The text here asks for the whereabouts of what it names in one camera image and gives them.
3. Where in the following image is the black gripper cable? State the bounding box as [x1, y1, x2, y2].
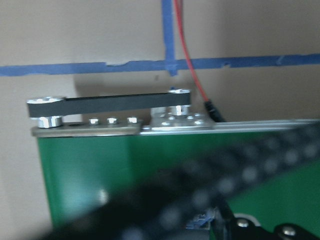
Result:
[42, 124, 320, 240]

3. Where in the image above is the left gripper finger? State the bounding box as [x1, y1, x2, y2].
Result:
[211, 197, 319, 240]

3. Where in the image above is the red black wire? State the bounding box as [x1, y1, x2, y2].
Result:
[173, 0, 227, 123]

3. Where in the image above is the green conveyor belt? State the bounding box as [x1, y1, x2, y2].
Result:
[26, 88, 320, 233]

